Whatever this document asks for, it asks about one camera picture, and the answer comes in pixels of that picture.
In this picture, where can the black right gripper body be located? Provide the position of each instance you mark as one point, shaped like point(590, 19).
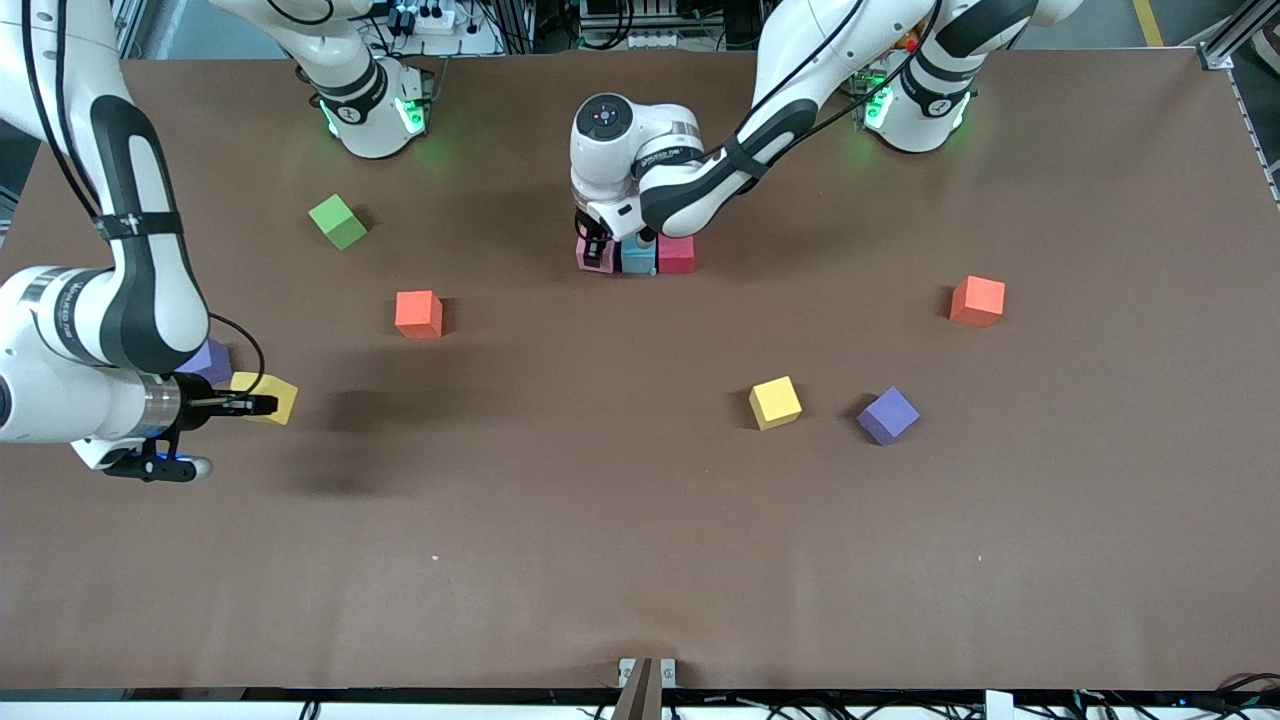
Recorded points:
point(197, 406)

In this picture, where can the pink foam block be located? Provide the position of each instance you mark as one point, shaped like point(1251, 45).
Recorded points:
point(611, 262)

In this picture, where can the yellow foam block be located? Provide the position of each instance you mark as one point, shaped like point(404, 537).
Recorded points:
point(284, 408)
point(775, 403)

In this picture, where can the blue foam block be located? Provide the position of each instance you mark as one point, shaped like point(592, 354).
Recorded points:
point(638, 262)

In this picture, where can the red foam block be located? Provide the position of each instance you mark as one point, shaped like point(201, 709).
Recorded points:
point(678, 255)

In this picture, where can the orange foam block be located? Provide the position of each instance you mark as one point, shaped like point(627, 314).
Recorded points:
point(419, 314)
point(977, 301)

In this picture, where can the purple foam block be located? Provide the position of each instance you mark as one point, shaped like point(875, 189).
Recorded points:
point(212, 365)
point(888, 416)

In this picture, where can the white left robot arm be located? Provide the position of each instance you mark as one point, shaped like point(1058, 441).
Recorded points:
point(625, 160)

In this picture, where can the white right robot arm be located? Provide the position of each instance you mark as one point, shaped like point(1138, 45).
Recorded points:
point(140, 300)

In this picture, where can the green foam block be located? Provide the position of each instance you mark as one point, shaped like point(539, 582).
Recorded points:
point(338, 222)

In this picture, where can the white power strip with plugs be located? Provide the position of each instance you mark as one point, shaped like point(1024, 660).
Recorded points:
point(430, 18)

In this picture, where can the brown paper table cover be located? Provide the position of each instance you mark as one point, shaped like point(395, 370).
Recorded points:
point(600, 520)

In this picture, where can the small white box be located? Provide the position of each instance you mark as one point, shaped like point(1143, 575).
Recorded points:
point(999, 706)

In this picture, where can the aluminium frame profile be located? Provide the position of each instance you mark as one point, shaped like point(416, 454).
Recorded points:
point(1225, 45)
point(130, 30)

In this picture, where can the metal mount bracket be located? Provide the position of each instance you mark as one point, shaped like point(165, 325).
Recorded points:
point(645, 690)

